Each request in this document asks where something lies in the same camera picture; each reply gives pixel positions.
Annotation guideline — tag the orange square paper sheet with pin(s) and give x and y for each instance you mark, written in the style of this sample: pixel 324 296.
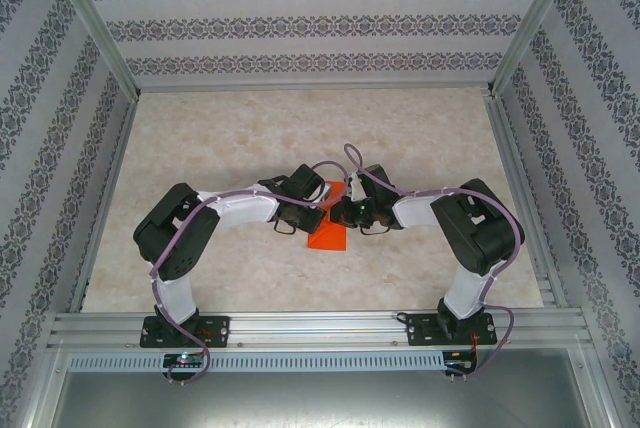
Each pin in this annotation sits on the orange square paper sheet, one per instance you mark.
pixel 330 240

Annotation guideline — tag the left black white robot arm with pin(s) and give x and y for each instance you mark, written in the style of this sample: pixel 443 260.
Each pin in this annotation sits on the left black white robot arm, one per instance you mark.
pixel 235 208

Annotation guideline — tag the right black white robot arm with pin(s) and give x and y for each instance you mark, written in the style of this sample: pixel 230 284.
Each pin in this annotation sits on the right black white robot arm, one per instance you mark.
pixel 475 228

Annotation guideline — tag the grey metal sheet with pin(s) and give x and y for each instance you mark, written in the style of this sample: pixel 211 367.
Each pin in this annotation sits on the grey metal sheet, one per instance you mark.
pixel 320 400

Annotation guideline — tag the circuit board with blue light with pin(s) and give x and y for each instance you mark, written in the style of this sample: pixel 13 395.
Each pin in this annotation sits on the circuit board with blue light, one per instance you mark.
pixel 460 365

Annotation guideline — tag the circuit board with green light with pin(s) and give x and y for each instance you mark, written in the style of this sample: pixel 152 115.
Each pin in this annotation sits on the circuit board with green light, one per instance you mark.
pixel 182 360

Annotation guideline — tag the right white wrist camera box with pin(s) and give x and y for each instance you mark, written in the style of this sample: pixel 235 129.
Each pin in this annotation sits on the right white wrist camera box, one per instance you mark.
pixel 356 187

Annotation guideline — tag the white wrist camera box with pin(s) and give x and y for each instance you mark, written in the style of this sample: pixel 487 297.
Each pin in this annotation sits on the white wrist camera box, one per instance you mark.
pixel 356 187
pixel 326 191

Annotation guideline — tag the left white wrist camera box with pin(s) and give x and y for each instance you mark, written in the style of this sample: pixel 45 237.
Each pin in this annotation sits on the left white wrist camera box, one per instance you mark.
pixel 326 191

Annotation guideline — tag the aluminium mounting rail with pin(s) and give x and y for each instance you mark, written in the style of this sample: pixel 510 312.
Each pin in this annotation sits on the aluminium mounting rail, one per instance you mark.
pixel 320 328

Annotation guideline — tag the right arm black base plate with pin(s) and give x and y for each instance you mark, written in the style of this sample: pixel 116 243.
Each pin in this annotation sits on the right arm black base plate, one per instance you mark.
pixel 420 330

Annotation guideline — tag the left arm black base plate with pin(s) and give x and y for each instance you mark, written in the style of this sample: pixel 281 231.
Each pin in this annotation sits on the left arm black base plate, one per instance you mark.
pixel 220 330

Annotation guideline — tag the aluminium table side rail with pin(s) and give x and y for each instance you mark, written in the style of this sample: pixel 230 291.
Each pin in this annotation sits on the aluminium table side rail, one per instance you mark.
pixel 107 198
pixel 520 148

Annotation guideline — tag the aluminium frame post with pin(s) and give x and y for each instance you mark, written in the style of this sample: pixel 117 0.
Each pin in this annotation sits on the aluminium frame post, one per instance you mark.
pixel 90 18
pixel 537 18

